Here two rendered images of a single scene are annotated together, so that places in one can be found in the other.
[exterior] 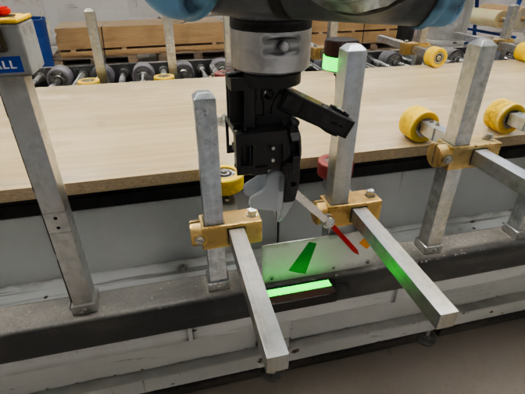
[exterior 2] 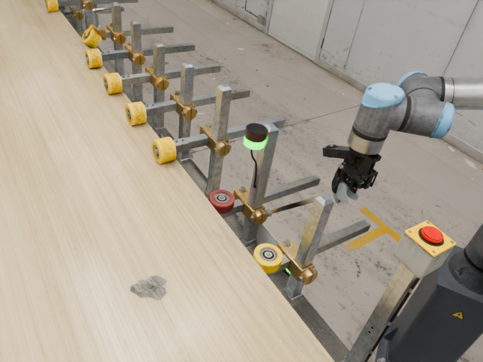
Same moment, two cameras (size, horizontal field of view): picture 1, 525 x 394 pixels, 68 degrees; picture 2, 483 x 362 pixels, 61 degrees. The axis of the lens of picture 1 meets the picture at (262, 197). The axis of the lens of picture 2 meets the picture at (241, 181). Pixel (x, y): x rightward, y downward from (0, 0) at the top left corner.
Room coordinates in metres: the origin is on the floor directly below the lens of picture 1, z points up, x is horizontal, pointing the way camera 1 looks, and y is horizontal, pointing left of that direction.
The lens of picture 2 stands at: (1.13, 0.72, 1.74)
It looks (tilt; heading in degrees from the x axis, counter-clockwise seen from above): 39 degrees down; 245
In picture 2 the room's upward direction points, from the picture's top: 9 degrees clockwise
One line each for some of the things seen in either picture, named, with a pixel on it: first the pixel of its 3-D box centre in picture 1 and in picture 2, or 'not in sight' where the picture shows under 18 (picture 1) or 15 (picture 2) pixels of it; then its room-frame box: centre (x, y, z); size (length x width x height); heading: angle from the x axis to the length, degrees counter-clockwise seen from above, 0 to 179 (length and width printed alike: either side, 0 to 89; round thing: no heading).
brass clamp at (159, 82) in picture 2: not in sight; (157, 77); (0.86, -0.90, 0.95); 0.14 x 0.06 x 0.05; 104
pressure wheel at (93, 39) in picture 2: not in sight; (91, 38); (1.10, -1.37, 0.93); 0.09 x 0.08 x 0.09; 14
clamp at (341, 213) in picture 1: (344, 208); (249, 206); (0.68, -0.17, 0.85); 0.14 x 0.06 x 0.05; 104
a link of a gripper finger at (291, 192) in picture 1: (287, 170); not in sight; (0.45, -0.03, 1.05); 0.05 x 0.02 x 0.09; 15
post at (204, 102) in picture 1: (212, 217); (303, 261); (0.61, 0.09, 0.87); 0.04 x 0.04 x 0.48; 14
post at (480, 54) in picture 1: (450, 162); (217, 148); (0.73, -0.39, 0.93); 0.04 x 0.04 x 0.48; 14
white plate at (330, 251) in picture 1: (322, 256); (260, 234); (0.64, -0.13, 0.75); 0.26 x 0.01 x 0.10; 104
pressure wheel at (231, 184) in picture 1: (225, 194); (265, 266); (0.72, 0.08, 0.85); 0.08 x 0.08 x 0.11
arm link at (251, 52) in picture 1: (271, 50); (366, 139); (0.46, -0.01, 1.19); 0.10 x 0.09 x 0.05; 15
